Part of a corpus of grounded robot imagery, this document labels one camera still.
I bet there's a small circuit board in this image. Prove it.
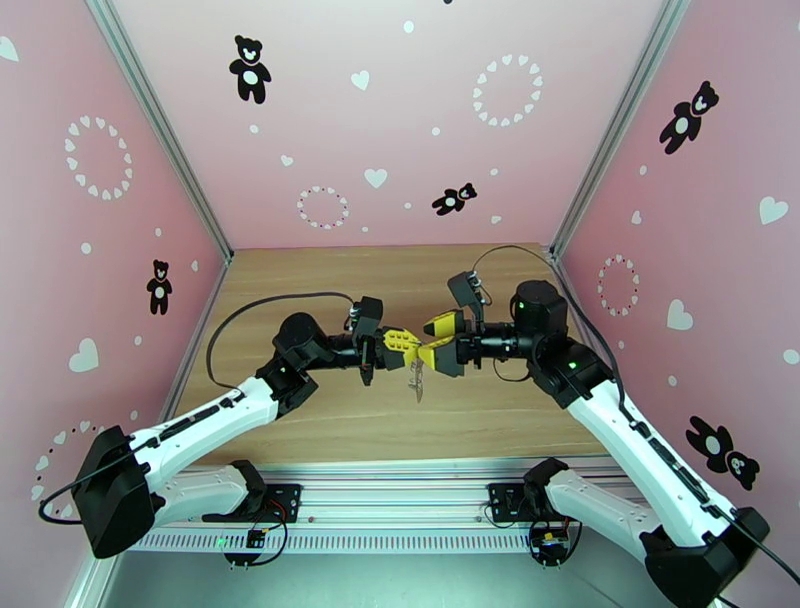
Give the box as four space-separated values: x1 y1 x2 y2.
221 526 279 571
529 523 573 570

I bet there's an aluminium side rail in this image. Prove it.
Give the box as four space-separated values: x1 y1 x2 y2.
161 249 236 420

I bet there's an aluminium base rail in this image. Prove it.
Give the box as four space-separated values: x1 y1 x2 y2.
124 457 636 554

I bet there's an aluminium corner post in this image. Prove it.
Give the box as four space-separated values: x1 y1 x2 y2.
548 0 689 261
84 0 236 264

